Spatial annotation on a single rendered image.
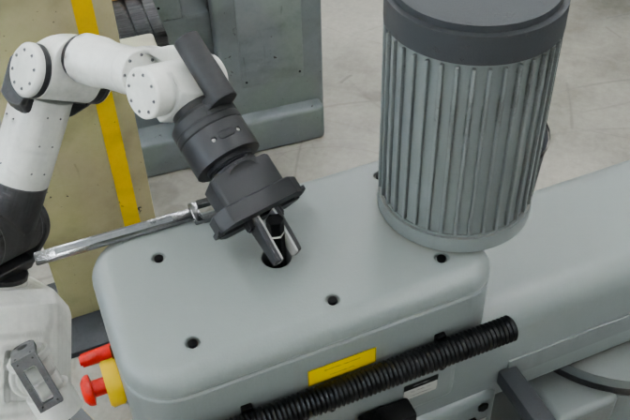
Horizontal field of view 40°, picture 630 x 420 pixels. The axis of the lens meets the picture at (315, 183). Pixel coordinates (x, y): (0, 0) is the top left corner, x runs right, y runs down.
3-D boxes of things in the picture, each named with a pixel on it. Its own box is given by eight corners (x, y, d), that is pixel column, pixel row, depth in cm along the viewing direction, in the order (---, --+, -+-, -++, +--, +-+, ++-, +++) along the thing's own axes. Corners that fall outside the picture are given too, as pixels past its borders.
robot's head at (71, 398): (30, 420, 130) (51, 432, 123) (-4, 365, 128) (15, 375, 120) (67, 393, 134) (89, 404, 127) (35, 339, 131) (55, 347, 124)
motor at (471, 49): (422, 274, 104) (441, 48, 83) (352, 175, 118) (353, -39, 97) (561, 226, 110) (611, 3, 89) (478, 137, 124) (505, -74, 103)
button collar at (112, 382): (114, 417, 109) (106, 389, 105) (104, 381, 113) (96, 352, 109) (130, 412, 109) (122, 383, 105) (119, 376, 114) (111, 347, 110)
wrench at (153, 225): (37, 272, 106) (36, 267, 106) (33, 250, 109) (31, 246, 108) (226, 217, 113) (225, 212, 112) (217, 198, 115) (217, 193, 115)
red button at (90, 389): (88, 414, 108) (82, 396, 105) (82, 390, 111) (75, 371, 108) (113, 405, 109) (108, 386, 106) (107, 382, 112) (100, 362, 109)
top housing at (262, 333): (151, 478, 102) (128, 399, 92) (102, 321, 121) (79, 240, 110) (491, 348, 115) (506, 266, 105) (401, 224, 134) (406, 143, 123)
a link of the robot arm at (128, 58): (178, 119, 106) (112, 98, 114) (232, 105, 112) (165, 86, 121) (176, 67, 104) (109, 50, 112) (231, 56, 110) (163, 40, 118)
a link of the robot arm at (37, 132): (80, 37, 134) (41, 166, 140) (3, 23, 124) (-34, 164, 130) (121, 64, 127) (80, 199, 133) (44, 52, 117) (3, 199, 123)
